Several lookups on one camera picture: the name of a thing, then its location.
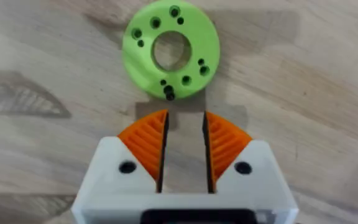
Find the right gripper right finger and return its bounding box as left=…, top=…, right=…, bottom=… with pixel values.
left=202, top=110, right=300, bottom=224

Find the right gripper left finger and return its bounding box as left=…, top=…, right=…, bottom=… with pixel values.
left=70, top=108, right=170, bottom=224

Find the green disc with holes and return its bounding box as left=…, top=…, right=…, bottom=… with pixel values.
left=121, top=0, right=221, bottom=101

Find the small black screw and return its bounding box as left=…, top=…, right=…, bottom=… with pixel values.
left=163, top=85, right=176, bottom=101

